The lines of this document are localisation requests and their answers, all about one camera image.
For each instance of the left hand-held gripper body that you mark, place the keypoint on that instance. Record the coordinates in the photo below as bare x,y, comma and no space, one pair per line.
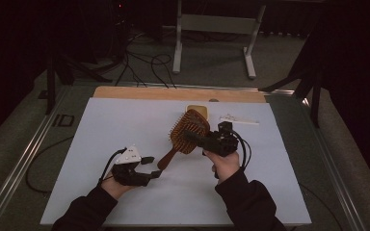
129,157

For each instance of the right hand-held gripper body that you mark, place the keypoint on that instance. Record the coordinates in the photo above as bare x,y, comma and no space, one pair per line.
221,142

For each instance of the brown wooden hairbrush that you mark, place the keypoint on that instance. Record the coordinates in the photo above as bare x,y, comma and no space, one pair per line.
186,125

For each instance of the beige square cup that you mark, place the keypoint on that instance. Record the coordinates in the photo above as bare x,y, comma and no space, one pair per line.
202,109

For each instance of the person's right hand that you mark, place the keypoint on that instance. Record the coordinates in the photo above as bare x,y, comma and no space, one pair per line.
226,166

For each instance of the person's left hand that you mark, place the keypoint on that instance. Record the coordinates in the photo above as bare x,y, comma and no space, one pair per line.
115,189

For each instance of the white table mat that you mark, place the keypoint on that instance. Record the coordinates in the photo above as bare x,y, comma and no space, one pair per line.
179,199

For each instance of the black metal stand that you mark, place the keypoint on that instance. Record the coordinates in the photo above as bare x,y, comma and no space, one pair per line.
50,86
316,102

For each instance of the aluminium floor rail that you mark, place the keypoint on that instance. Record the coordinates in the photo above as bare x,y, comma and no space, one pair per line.
19,166
337,179

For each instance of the white metal stand frame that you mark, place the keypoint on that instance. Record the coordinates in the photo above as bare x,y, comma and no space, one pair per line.
218,24

